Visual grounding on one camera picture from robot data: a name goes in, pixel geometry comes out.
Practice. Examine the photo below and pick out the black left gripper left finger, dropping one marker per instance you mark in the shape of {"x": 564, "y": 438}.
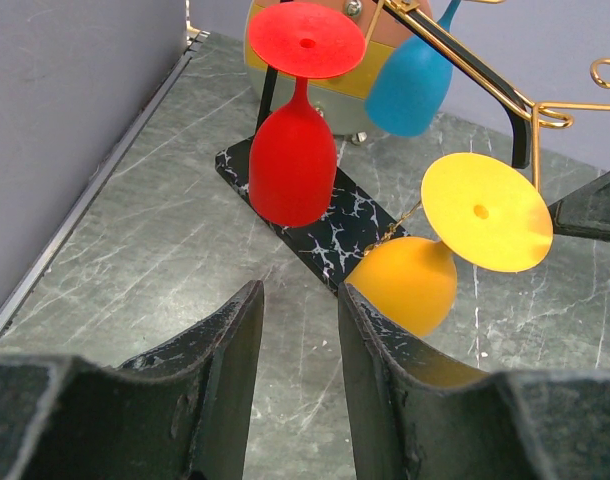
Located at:
{"x": 180, "y": 410}

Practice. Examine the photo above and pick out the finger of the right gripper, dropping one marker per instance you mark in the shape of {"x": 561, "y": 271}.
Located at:
{"x": 585, "y": 212}

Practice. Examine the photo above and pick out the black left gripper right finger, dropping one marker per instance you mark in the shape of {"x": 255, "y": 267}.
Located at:
{"x": 416, "y": 413}

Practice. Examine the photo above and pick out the yellow wine glass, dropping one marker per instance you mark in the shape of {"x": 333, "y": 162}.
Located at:
{"x": 483, "y": 211}

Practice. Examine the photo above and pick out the gold black wine glass rack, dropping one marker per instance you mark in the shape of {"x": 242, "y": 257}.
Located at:
{"x": 331, "y": 245}

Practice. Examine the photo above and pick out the blue wine glass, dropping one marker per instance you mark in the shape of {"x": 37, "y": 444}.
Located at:
{"x": 409, "y": 89}

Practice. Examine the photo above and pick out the red wine glass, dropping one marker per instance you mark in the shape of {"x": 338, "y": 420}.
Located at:
{"x": 292, "y": 161}

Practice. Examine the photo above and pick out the cylindrical drum container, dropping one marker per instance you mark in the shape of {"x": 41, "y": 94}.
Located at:
{"x": 339, "y": 100}

